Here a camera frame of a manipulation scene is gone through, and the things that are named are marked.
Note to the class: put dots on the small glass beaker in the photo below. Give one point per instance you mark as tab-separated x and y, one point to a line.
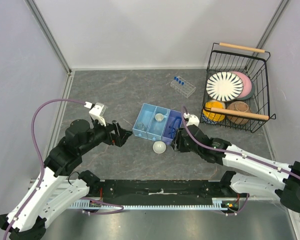
140	126

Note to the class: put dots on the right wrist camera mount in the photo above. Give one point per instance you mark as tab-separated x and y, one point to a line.
190	120

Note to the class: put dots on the large white dish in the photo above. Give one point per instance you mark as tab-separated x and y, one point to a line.
159	147

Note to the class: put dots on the small white dish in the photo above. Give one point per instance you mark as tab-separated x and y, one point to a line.
159	117

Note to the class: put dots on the yellow bowl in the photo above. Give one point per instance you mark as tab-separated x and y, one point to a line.
211	117

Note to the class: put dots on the light blue cable duct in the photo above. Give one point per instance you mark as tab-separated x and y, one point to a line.
216	205

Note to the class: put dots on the dark green plate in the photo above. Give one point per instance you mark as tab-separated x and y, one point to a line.
247	94

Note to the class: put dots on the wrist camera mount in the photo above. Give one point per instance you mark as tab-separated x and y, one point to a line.
190	120
96	112

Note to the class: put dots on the black wire dish basket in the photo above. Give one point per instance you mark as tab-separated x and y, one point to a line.
251	114

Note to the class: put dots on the blue safety glasses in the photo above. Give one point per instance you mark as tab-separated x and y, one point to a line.
173	128

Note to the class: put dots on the pink plate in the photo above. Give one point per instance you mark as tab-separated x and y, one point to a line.
245	80

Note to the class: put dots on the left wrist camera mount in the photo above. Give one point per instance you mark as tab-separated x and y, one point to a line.
96	112

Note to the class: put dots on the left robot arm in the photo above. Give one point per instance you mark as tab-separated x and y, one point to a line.
32	216

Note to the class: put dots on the clear test tube rack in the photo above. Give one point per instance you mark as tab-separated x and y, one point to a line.
185	90

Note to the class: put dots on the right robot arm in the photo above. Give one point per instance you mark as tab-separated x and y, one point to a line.
267	177

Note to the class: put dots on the white blue striped plate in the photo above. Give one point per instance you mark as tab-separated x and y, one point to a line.
224	86

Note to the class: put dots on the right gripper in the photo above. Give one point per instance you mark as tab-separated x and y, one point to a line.
177	143

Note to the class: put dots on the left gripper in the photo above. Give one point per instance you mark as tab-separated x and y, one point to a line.
121	136

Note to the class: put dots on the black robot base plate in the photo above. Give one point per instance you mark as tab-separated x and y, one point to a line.
161	192

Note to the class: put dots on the blue compartment organizer box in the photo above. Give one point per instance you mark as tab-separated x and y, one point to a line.
156	131

